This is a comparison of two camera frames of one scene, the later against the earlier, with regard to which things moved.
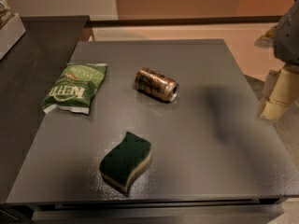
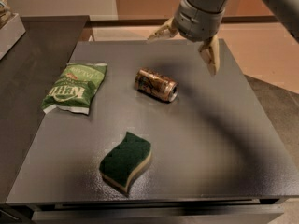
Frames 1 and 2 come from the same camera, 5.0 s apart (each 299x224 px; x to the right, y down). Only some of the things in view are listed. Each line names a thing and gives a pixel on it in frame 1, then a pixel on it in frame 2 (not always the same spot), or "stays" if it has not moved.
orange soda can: [155, 85] stays
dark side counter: [30, 73] stays
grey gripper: [288, 37] to [195, 23]
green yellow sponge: [124, 164] stays
